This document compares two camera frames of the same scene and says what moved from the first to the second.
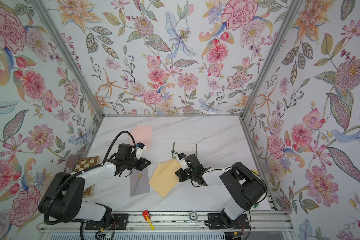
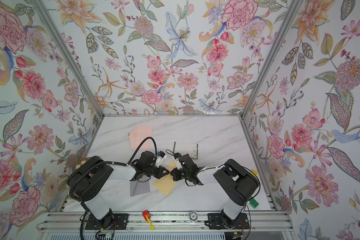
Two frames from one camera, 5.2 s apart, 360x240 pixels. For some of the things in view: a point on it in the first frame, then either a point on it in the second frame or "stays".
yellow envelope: (165, 178) stays
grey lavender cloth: (139, 181) stays
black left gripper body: (132, 163) → (151, 170)
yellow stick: (152, 227) stays
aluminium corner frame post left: (53, 27) stays
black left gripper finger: (144, 163) → (161, 173)
